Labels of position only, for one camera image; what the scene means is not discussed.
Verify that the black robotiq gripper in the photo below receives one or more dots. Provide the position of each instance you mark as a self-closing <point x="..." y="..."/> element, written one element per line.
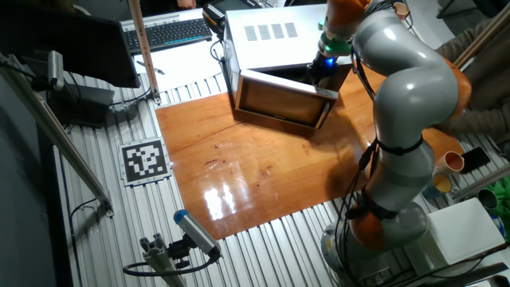
<point x="323" y="69"/>

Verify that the silver microwave oven body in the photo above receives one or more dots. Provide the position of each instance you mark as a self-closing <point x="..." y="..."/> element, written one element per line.
<point x="271" y="44"/>

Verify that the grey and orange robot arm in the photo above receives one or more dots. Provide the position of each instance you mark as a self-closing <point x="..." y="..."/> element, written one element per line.
<point x="414" y="99"/>

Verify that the bare person hand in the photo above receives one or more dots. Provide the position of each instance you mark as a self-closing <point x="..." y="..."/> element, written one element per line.
<point x="186" y="3"/>

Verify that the pink cup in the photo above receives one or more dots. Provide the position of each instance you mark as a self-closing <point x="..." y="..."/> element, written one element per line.
<point x="401" y="10"/>

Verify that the black and orange teach pendant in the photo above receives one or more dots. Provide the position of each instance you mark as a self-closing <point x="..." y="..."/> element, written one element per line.
<point x="223" y="10"/>

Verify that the white paper sheets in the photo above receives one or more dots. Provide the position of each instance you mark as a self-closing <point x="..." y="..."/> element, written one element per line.
<point x="179" y="64"/>

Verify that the cream cup with orange inside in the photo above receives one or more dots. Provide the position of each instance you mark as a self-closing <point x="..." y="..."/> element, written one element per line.
<point x="452" y="161"/>

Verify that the black computer keyboard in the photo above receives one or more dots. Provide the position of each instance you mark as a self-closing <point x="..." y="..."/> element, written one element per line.
<point x="167" y="34"/>

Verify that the blue cup with yellow inside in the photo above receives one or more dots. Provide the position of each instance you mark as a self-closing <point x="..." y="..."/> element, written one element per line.
<point x="440" y="184"/>

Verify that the slanted wooden bar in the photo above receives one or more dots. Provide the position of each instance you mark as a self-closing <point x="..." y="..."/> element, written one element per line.
<point x="484" y="38"/>

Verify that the person in grey jacket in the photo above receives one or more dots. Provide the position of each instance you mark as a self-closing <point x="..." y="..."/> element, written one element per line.
<point x="490" y="87"/>

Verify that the black pen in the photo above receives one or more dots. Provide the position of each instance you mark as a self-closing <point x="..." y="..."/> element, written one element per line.
<point x="150" y="67"/>

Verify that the black smartphone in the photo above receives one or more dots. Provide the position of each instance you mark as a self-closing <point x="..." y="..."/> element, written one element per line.
<point x="476" y="160"/>

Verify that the black and white marker plate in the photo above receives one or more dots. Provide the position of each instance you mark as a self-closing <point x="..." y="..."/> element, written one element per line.
<point x="144" y="160"/>

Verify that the green cup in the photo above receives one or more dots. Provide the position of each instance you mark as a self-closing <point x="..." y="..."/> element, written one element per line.
<point x="488" y="199"/>

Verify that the white box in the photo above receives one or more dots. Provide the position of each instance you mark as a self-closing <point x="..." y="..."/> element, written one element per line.
<point x="462" y="233"/>

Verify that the green cloth object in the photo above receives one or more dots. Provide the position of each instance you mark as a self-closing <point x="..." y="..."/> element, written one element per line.
<point x="503" y="191"/>

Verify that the black flat box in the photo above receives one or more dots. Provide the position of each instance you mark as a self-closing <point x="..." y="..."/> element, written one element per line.
<point x="81" y="105"/>

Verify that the black computer monitor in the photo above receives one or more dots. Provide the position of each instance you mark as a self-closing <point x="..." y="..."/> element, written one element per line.
<point x="67" y="44"/>

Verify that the grey webcam on beam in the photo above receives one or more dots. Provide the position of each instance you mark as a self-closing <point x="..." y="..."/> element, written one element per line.
<point x="56" y="69"/>

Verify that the upright wooden post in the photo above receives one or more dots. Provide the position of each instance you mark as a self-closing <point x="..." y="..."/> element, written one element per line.
<point x="143" y="48"/>

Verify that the short aluminium frame beam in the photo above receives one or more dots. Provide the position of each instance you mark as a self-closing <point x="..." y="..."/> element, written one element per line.
<point x="482" y="181"/>

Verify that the silver camera with blue end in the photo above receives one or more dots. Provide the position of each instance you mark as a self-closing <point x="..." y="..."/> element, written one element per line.
<point x="197" y="233"/>

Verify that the grey aluminium camera bracket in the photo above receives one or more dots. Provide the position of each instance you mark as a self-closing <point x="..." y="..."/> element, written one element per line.
<point x="159" y="259"/>

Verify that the long aluminium frame beam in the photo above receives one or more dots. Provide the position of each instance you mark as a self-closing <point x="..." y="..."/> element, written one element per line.
<point x="52" y="127"/>

